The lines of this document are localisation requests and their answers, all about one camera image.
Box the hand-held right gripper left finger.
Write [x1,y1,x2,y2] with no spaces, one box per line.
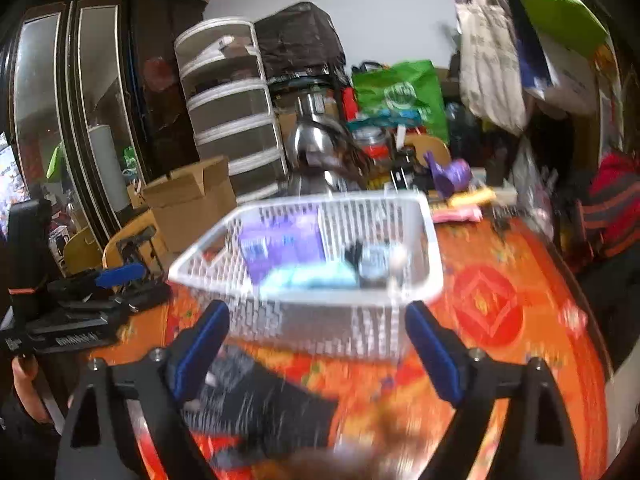
[55,300,231,480]

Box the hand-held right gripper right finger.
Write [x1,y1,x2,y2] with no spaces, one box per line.
[405,301,583,480]

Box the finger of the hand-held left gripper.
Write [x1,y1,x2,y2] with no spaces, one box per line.
[60,285,172,318]
[47,264,147,297]

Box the black speckled cloth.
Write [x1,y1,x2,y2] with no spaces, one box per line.
[187,347,338,461]

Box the grey white plush toy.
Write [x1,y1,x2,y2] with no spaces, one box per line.
[390,250,409,286]

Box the white plastic basket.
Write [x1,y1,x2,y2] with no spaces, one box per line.
[168,192,445,361]

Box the purple tissue pack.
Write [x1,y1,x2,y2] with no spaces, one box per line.
[239,212,326,283]

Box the light blue wet wipes pack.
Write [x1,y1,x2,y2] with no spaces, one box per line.
[260,262,358,291]

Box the person's left hand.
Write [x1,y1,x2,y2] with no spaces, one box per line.
[12,355,53,423]

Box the red printed tablecloth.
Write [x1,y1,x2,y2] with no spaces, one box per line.
[125,220,611,480]

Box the open cardboard box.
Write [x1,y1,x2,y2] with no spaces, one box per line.
[142,156,238,256]

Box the pink packet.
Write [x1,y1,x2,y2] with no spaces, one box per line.
[431,205,483,224]

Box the yellow packet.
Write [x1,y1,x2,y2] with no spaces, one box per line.
[446,187,497,207]

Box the purple plastic toy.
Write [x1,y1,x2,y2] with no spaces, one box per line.
[424,151,473,196]

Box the dark glass door cabinet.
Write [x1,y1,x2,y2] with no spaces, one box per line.
[0,0,208,261]

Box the white plastic drawer tower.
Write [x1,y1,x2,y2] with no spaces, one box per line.
[174,19,288,201]

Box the stainless steel kettle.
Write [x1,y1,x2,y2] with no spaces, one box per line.
[287,92,366,196]

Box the red and black jacket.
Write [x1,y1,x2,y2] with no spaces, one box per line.
[575,152,640,261]

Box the green shopping bag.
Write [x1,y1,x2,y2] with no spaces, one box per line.
[351,60,448,141]

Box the beige tote bag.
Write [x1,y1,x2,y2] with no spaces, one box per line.
[457,0,528,136]

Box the black plastic bag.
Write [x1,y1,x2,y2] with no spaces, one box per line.
[255,2,348,81]

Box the white and blue bag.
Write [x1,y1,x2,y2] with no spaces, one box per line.
[515,10,601,111]

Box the lime green hanging bag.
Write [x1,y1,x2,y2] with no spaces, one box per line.
[492,0,608,58]

